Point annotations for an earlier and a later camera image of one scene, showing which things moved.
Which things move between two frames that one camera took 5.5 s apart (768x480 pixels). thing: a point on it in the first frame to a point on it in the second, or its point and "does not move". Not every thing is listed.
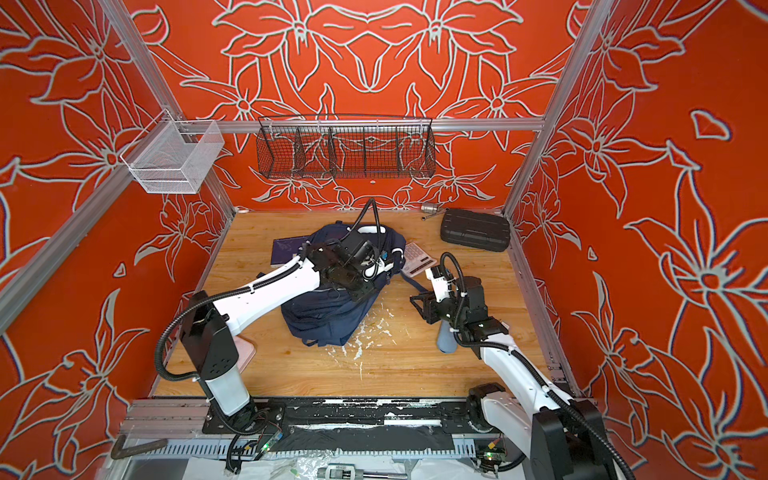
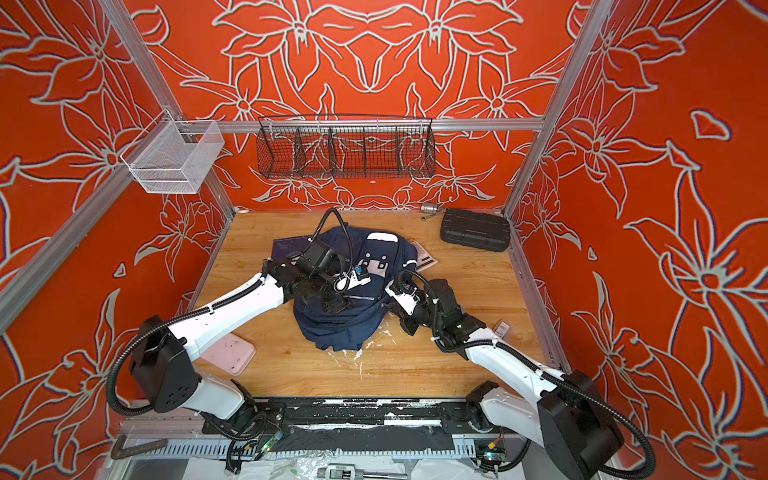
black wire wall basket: x=337 y=146 does not move
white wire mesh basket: x=173 y=156 does not move
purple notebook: x=284 y=249 does not move
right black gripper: x=431 y=305 to x=404 y=318
